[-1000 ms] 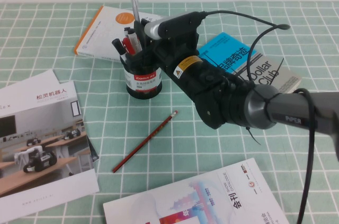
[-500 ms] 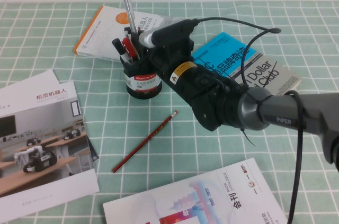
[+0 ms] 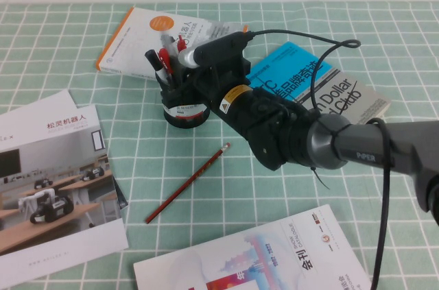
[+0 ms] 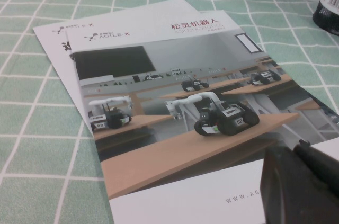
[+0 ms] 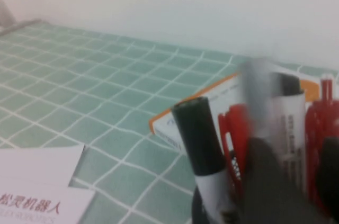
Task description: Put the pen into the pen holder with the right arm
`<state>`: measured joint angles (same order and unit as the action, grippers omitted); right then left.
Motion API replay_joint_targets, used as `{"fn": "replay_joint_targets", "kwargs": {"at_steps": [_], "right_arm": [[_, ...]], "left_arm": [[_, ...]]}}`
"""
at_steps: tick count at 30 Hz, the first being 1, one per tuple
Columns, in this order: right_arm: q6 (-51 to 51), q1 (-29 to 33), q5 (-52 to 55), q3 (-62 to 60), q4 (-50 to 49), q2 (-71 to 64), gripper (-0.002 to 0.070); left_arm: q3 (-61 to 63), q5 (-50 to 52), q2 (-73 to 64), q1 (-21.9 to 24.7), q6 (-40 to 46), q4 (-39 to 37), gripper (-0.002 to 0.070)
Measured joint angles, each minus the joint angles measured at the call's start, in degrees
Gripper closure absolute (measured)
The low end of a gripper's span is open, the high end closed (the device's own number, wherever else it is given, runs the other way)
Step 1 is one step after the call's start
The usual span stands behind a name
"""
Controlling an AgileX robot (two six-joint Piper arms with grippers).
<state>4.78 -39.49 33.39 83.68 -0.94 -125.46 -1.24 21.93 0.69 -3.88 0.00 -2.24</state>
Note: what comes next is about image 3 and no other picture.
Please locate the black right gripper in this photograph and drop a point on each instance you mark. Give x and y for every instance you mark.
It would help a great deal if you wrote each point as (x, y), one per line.
(226, 98)

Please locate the grey and black right arm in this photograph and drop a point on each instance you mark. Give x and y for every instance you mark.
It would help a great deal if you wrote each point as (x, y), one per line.
(360, 146)

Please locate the black mesh pen holder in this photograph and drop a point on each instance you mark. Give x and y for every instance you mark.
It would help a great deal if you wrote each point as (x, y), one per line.
(187, 120)

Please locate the red ballpoint pen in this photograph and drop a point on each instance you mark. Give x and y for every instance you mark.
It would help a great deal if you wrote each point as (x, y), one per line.
(180, 48)

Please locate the red marker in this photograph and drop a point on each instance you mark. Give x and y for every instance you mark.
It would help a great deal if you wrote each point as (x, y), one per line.
(164, 58)

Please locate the white book with orange edges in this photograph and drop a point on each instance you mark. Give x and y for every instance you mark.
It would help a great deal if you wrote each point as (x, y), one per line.
(137, 39)

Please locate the red pencil with eraser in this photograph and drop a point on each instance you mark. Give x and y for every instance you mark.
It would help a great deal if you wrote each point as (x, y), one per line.
(187, 183)

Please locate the blue and grey book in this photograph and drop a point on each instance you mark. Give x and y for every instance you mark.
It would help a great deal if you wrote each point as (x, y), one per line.
(295, 60)

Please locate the green checkered tablecloth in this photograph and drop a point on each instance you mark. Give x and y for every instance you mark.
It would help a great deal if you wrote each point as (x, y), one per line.
(240, 194)

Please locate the dark booklet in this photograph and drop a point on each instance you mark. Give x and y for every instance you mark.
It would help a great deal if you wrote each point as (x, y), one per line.
(120, 197)

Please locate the robot classroom photo brochure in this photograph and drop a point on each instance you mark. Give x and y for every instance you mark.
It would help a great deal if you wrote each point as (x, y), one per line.
(61, 183)

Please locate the black zip tie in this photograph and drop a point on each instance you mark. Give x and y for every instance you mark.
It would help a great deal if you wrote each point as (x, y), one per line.
(320, 178)

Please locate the white show catalogue magazine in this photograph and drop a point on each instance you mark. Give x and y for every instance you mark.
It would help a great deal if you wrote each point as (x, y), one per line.
(260, 255)

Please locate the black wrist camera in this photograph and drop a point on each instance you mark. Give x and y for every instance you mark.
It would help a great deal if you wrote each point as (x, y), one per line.
(216, 50)

